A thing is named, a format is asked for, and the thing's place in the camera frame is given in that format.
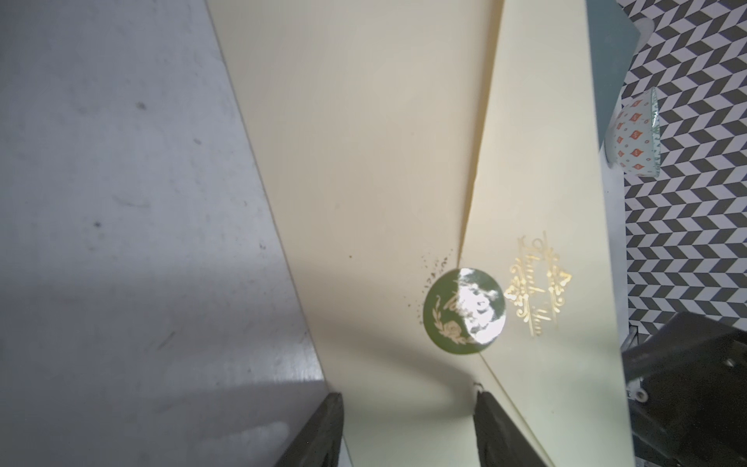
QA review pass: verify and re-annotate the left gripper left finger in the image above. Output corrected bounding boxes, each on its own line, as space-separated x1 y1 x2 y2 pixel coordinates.
274 392 344 467

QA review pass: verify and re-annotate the cream yellow envelope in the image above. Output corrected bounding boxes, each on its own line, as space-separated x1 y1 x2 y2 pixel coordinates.
208 1 634 466

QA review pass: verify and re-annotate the light blue envelope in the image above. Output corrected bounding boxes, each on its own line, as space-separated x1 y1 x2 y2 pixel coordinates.
586 0 640 146

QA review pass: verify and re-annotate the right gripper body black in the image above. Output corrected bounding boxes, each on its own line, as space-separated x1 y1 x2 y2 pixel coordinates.
622 313 746 466

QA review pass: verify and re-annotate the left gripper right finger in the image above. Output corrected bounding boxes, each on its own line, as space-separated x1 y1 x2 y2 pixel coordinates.
473 391 548 467

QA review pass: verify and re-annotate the patterned ceramic bowl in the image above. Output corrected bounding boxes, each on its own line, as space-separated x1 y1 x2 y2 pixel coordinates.
604 88 661 179

